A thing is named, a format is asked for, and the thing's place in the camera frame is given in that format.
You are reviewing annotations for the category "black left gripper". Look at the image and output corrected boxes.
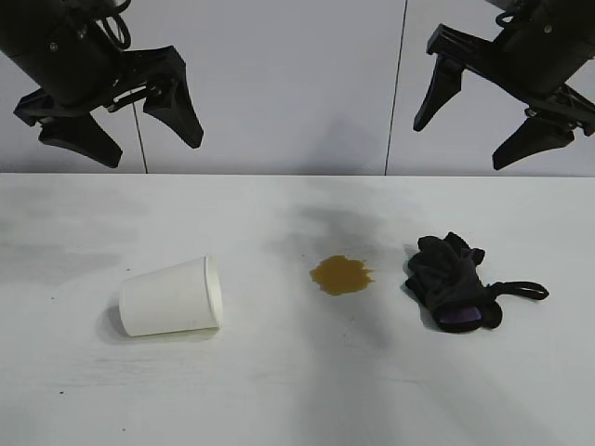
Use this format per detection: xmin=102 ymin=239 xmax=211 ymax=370
xmin=0 ymin=0 xmax=205 ymax=169

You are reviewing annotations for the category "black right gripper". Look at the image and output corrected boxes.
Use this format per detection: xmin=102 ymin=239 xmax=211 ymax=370
xmin=412 ymin=0 xmax=595 ymax=171

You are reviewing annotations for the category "black purple cloth with loop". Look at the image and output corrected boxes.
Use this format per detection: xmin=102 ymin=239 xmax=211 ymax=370
xmin=402 ymin=231 xmax=551 ymax=335

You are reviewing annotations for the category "white paper cup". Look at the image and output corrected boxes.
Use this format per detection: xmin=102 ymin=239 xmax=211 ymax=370
xmin=118 ymin=254 xmax=226 ymax=338

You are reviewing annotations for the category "brown liquid spill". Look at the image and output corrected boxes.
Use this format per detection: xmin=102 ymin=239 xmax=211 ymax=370
xmin=309 ymin=255 xmax=377 ymax=297

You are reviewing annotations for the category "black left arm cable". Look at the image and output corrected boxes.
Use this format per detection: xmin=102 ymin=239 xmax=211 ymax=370
xmin=98 ymin=0 xmax=132 ymax=50

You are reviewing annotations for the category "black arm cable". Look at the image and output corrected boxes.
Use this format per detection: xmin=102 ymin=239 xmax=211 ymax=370
xmin=98 ymin=0 xmax=132 ymax=50
xmin=492 ymin=0 xmax=529 ymax=27

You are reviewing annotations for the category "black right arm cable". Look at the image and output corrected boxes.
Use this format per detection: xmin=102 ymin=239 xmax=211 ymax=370
xmin=492 ymin=0 xmax=529 ymax=27

